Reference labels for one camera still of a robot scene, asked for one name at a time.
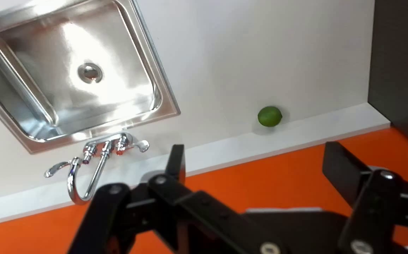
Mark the chrome faucet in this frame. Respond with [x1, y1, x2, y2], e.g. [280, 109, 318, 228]
[43, 132, 149, 204]

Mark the stainless steel sink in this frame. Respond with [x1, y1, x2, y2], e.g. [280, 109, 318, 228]
[0, 0, 179, 154]

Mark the dark brown cabinet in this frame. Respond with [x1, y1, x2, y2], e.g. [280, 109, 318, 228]
[368, 0, 408, 139]

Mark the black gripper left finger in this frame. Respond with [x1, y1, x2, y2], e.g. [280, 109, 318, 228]
[66, 144, 285, 254]

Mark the green lime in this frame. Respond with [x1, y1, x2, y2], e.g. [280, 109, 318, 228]
[256, 106, 282, 127]

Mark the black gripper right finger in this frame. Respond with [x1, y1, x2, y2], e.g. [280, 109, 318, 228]
[321, 142, 408, 254]

